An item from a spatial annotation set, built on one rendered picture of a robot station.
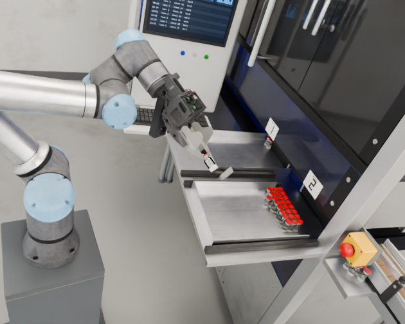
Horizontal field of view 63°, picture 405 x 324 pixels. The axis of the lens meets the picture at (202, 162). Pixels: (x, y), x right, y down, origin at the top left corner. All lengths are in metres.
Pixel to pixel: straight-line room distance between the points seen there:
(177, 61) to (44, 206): 1.02
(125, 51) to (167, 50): 0.79
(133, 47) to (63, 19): 2.68
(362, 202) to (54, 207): 0.82
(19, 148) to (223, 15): 1.07
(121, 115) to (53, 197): 0.29
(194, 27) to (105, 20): 2.04
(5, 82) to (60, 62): 2.93
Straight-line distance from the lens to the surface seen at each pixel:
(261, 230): 1.13
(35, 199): 0.90
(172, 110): 0.79
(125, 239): 2.11
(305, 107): 1.25
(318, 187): 1.17
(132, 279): 1.95
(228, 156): 1.39
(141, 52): 0.85
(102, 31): 3.60
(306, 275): 1.26
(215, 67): 1.72
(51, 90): 0.73
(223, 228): 1.08
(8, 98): 0.73
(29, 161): 0.97
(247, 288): 1.65
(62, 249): 1.00
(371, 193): 1.02
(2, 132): 0.93
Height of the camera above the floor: 1.65
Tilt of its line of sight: 36 degrees down
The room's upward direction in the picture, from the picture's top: 17 degrees clockwise
